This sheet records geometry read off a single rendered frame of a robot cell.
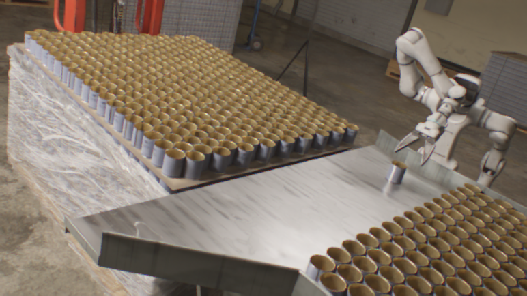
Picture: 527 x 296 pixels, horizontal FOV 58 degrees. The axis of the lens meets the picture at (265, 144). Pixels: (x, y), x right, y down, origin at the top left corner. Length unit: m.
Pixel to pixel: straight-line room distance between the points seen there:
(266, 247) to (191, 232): 0.22
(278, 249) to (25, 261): 1.84
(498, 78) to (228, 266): 7.84
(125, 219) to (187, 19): 5.88
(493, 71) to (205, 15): 4.77
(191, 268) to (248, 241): 0.26
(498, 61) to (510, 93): 0.57
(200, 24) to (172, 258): 6.26
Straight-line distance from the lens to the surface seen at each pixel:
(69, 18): 3.01
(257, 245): 1.41
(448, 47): 10.90
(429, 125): 2.15
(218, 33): 7.57
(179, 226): 1.41
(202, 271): 1.21
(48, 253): 3.02
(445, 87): 2.27
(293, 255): 1.41
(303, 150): 2.06
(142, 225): 1.40
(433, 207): 1.84
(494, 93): 8.78
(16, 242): 3.11
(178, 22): 7.06
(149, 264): 1.23
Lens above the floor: 1.88
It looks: 23 degrees down
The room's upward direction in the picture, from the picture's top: 14 degrees clockwise
